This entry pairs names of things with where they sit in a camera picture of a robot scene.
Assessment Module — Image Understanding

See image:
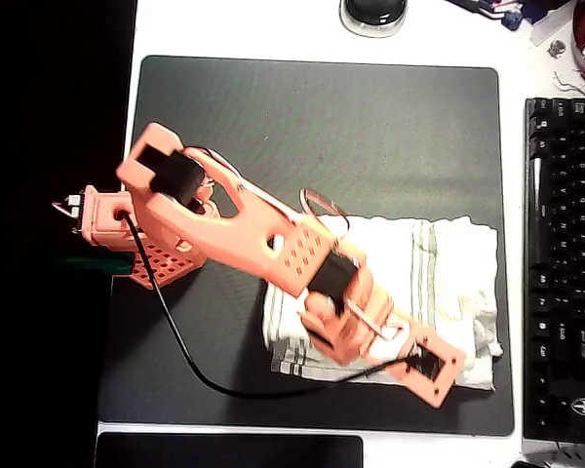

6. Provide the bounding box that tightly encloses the white striped towel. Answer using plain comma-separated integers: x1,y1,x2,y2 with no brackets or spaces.
262,214,504,391

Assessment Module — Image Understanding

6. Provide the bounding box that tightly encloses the red white wire bundle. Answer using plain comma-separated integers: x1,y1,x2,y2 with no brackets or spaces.
446,0,523,20

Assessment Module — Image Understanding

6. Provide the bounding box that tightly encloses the thin grey wire scrap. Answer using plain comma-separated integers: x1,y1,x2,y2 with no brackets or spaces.
552,70,585,98

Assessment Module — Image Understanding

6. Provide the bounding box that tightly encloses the black camera cable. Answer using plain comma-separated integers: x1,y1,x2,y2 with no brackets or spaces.
116,210,423,400

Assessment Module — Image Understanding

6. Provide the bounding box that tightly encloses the black desk mat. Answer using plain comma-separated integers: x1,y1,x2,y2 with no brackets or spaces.
97,54,516,438

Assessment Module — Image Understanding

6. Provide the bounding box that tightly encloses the orange framed wrist camera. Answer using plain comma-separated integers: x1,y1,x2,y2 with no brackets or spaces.
382,324,468,410

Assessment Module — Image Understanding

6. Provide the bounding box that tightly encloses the blue plastic connector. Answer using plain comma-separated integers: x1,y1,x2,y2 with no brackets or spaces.
500,8,524,31

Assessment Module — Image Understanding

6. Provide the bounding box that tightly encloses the clear plastic piece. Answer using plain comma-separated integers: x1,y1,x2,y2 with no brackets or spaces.
529,13,569,48

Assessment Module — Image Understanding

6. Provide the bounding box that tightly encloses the black computer mouse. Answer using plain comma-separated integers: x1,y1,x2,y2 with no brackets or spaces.
338,0,410,39

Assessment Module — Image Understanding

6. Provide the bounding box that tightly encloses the black computer keyboard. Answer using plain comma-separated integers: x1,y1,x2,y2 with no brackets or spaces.
522,96,585,446

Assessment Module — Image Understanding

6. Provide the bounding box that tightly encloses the white gripper servo wire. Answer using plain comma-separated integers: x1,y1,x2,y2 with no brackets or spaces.
345,297,390,341

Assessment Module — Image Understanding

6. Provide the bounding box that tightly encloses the red white servo wire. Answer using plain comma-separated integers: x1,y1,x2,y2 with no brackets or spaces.
299,187,352,241

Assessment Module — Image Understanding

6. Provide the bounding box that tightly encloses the dark blue object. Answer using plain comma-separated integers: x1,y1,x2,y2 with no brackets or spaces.
521,0,574,24

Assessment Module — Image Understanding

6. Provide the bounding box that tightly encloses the green table clamp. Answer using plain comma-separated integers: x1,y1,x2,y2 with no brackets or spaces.
58,253,136,278

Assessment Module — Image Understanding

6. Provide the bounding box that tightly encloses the white servo connector plug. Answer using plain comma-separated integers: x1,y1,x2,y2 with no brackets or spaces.
52,193,85,221

